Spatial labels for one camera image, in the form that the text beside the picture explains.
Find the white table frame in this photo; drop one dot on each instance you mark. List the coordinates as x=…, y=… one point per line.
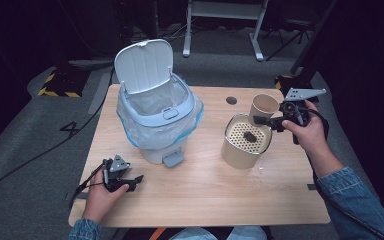
x=223, y=10

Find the clear plastic bin liner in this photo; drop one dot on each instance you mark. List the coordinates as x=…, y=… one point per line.
x=153, y=135

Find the person's right hand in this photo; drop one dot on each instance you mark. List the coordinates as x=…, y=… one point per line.
x=310, y=133

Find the person's left hand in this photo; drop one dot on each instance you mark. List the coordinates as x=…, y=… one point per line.
x=101, y=200

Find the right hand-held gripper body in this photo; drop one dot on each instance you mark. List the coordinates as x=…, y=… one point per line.
x=296, y=106

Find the dark tea leaf clump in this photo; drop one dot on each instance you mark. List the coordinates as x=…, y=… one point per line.
x=249, y=136

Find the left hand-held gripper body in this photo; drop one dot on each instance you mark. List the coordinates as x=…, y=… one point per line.
x=115, y=173

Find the black tripod stand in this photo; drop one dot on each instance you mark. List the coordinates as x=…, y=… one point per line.
x=291, y=33

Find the brown paper cup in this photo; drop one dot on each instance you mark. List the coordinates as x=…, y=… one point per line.
x=263, y=103

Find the white pedal trash bin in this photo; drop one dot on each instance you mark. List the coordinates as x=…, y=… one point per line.
x=143, y=65

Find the beige bucket with strainer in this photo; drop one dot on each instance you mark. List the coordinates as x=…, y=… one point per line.
x=236, y=155

